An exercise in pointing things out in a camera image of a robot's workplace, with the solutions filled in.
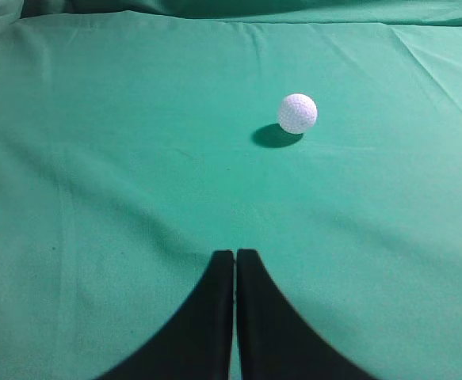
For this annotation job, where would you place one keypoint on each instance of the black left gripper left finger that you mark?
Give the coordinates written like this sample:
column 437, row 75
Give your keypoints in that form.
column 196, row 341

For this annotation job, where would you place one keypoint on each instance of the green cloth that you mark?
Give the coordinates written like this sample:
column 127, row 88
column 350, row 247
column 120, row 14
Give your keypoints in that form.
column 136, row 137

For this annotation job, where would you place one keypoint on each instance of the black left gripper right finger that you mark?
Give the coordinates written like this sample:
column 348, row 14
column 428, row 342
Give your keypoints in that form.
column 274, row 341

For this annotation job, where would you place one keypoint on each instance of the white dimpled golf ball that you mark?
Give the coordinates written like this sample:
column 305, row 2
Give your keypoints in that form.
column 297, row 113

